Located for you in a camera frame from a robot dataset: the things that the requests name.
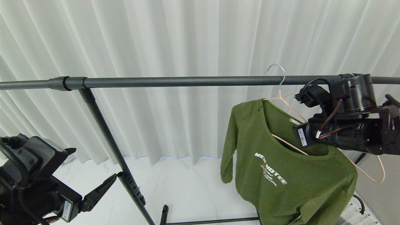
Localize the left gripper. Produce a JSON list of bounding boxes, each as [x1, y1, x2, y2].
[[0, 173, 118, 225]]

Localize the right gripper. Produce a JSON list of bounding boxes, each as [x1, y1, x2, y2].
[[293, 117, 383, 154]]

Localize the pink clothes hanger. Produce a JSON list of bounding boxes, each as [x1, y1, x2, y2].
[[283, 92, 386, 183], [263, 64, 310, 156]]

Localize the green long-sleeved shirt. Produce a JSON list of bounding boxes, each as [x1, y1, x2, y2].
[[220, 98, 358, 225]]

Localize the white laundry basket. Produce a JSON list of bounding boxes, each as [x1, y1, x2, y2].
[[336, 194, 381, 225]]

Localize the black clothes rack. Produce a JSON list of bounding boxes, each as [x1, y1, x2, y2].
[[0, 73, 400, 225]]

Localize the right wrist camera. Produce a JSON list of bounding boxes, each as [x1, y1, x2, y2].
[[295, 84, 333, 108]]

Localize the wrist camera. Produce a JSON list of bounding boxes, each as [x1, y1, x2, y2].
[[0, 134, 77, 188], [295, 84, 333, 108]]

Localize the black cable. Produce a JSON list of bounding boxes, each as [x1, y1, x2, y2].
[[302, 77, 332, 94]]

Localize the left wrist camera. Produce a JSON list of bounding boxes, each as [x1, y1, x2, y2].
[[0, 134, 77, 188]]

